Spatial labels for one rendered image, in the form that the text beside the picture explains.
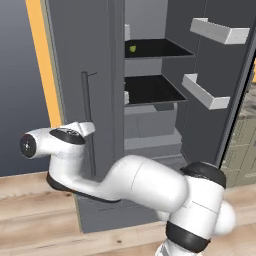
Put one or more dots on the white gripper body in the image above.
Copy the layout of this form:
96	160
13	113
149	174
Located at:
86	127

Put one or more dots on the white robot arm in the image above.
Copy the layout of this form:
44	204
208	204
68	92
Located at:
150	183

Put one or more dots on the grey fridge crisper drawer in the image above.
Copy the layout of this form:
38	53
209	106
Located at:
153	121

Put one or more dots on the black fridge shelf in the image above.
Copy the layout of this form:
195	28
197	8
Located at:
153	89
156	48

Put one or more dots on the grey closed fridge door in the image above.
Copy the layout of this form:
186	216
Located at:
73	50

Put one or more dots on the yellow-green lemon wedge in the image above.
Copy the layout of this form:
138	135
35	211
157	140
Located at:
132	49

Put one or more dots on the grey fridge bottom drawer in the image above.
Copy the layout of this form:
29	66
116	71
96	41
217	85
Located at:
113	216

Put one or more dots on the white fridge door bin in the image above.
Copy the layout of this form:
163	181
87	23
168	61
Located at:
220	32
203	93

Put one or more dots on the grey open fridge door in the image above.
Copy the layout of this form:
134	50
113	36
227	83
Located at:
210	133

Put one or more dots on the dark grey fridge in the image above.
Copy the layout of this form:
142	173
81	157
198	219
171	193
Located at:
146	13

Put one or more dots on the white container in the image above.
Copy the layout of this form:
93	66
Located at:
127	32
126	97

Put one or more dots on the beige kitchen cabinets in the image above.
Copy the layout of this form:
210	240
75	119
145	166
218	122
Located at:
241	150

